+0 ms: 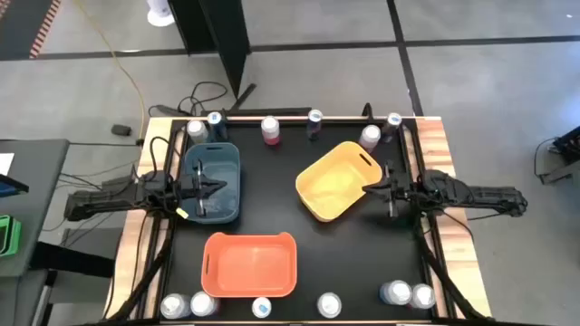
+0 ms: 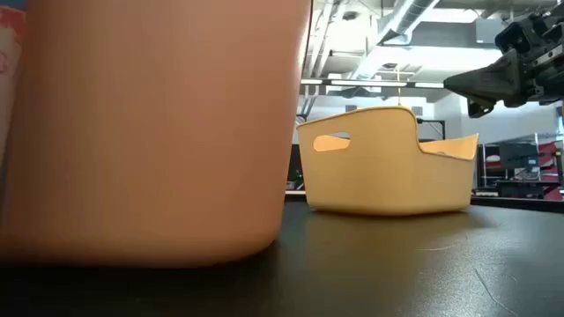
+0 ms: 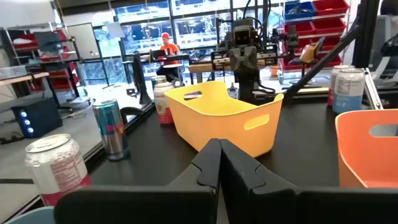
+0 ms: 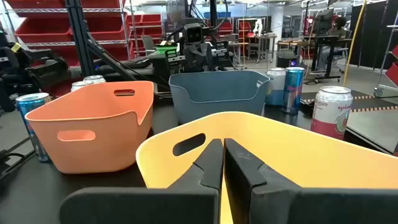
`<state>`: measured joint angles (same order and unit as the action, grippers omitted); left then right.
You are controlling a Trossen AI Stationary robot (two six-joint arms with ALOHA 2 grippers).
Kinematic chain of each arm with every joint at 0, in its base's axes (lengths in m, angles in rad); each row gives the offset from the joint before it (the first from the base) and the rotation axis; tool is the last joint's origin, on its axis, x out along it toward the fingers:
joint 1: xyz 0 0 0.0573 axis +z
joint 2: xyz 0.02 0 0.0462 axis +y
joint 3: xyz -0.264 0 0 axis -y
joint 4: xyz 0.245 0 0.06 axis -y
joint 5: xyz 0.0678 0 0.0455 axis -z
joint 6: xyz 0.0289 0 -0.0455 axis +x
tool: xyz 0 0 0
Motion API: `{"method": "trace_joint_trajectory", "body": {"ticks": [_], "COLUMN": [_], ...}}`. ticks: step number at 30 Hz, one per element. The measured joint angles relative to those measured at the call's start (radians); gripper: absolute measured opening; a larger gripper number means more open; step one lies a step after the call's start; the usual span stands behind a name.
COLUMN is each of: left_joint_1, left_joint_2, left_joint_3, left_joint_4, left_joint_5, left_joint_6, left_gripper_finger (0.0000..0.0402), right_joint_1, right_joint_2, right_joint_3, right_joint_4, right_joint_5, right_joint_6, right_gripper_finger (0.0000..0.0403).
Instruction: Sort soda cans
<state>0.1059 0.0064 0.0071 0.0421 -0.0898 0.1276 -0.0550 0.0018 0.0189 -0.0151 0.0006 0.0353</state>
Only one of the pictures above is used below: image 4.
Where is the green box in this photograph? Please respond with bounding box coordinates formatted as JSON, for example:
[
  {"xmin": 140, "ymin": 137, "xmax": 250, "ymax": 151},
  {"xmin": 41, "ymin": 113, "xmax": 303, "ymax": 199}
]
[{"xmin": 155, "ymin": 43, "xmax": 178, "ymax": 55}]

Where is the orange plastic bin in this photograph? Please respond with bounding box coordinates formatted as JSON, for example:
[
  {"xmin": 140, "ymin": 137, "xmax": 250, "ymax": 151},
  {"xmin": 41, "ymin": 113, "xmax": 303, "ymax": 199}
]
[{"xmin": 24, "ymin": 80, "xmax": 155, "ymax": 174}]

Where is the metal cart with red bins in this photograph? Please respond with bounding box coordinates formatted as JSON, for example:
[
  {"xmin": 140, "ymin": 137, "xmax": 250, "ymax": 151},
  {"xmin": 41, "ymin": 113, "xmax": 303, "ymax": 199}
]
[{"xmin": 373, "ymin": 18, "xmax": 398, "ymax": 99}]

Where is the clear plastic item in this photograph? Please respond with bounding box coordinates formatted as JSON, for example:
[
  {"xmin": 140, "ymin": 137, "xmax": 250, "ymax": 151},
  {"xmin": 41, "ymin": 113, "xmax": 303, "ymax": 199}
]
[{"xmin": 310, "ymin": 85, "xmax": 354, "ymax": 141}]

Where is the distant shelf with red bins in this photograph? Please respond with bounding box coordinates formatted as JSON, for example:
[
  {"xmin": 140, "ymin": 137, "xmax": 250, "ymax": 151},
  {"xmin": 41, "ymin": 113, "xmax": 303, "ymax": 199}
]
[{"xmin": 217, "ymin": 18, "xmax": 253, "ymax": 39}]

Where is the white device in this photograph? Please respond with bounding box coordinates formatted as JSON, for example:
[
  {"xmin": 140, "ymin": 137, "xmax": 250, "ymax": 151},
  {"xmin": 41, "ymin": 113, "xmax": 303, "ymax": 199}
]
[{"xmin": 252, "ymin": 18, "xmax": 264, "ymax": 37}]

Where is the white red Spindrift can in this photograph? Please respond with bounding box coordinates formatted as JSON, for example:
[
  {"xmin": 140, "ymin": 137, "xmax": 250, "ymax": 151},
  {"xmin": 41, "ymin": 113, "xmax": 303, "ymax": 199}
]
[{"xmin": 70, "ymin": 80, "xmax": 94, "ymax": 93}]

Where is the person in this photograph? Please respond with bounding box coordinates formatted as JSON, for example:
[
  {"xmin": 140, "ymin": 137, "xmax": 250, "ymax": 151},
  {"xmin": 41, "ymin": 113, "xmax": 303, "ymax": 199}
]
[{"xmin": 320, "ymin": 15, "xmax": 348, "ymax": 69}]

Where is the black computer monitor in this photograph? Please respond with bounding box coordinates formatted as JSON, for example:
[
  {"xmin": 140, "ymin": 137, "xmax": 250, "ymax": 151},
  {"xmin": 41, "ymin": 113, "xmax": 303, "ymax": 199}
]
[{"xmin": 315, "ymin": 8, "xmax": 335, "ymax": 35}]

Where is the black mat with striped edge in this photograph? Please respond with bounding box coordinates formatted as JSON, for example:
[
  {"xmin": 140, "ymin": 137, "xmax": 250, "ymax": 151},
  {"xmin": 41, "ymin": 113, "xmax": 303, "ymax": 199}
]
[{"xmin": 300, "ymin": 89, "xmax": 398, "ymax": 113}]

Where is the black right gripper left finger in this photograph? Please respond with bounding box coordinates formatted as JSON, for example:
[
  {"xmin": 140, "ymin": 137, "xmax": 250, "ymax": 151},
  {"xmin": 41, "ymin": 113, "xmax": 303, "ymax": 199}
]
[{"xmin": 58, "ymin": 138, "xmax": 224, "ymax": 224}]

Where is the yellow plastic bin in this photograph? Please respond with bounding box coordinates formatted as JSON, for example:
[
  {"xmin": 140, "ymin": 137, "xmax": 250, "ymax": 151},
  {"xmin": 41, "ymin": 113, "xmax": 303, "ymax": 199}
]
[{"xmin": 136, "ymin": 111, "xmax": 398, "ymax": 224}]

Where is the yellow cable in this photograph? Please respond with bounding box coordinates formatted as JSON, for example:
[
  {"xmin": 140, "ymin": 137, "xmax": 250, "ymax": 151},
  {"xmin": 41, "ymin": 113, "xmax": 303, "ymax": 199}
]
[{"xmin": 343, "ymin": 0, "xmax": 368, "ymax": 87}]

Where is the metal wire shelf rack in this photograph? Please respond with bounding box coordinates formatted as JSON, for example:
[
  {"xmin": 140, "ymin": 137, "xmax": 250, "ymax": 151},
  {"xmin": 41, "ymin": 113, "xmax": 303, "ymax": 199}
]
[
  {"xmin": 126, "ymin": 12, "xmax": 165, "ymax": 58},
  {"xmin": 2, "ymin": 0, "xmax": 133, "ymax": 68}
]

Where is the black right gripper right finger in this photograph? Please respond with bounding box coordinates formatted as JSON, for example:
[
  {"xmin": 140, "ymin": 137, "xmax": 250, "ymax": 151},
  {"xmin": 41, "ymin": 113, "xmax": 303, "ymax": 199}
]
[{"xmin": 223, "ymin": 138, "xmax": 398, "ymax": 224}]

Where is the metal work table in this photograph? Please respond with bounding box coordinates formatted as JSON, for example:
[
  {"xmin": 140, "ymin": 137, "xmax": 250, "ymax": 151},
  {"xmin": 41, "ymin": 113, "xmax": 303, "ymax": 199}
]
[{"xmin": 228, "ymin": 32, "xmax": 278, "ymax": 68}]

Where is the black standing desk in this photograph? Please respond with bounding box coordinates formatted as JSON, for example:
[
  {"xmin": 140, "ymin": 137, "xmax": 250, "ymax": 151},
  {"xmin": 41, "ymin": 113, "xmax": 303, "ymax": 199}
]
[{"xmin": 303, "ymin": 34, "xmax": 353, "ymax": 84}]

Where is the black partition panel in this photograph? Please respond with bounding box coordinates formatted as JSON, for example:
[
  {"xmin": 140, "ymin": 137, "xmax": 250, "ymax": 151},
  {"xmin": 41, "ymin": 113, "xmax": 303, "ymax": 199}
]
[{"xmin": 349, "ymin": 0, "xmax": 398, "ymax": 70}]

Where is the grey office chair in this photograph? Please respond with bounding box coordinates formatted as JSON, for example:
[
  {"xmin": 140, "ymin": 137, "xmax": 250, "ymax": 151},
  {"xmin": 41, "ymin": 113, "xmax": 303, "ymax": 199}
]
[{"xmin": 141, "ymin": 34, "xmax": 157, "ymax": 57}]

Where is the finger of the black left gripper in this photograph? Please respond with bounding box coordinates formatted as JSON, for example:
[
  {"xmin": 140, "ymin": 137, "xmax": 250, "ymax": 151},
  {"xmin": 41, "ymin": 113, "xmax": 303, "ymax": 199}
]
[
  {"xmin": 164, "ymin": 49, "xmax": 185, "ymax": 75},
  {"xmin": 213, "ymin": 40, "xmax": 231, "ymax": 68}
]

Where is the black machine with yellow tag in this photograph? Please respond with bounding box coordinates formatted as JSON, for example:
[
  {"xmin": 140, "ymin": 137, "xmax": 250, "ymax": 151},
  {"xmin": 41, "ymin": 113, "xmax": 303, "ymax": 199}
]
[{"xmin": 0, "ymin": 29, "xmax": 71, "ymax": 113}]

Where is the black waste bin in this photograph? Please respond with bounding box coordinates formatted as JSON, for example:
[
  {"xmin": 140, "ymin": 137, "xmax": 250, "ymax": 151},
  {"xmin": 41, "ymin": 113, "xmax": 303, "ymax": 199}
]
[{"xmin": 275, "ymin": 51, "xmax": 300, "ymax": 69}]

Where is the blue plastic bin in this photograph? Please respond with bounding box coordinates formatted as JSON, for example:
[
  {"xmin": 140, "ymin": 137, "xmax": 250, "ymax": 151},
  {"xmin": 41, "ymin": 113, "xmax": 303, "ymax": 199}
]
[{"xmin": 169, "ymin": 70, "xmax": 271, "ymax": 124}]

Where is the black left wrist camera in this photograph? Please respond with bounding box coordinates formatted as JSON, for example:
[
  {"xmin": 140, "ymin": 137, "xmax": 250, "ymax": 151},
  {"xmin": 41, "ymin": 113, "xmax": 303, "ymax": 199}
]
[{"xmin": 182, "ymin": 22, "xmax": 210, "ymax": 44}]

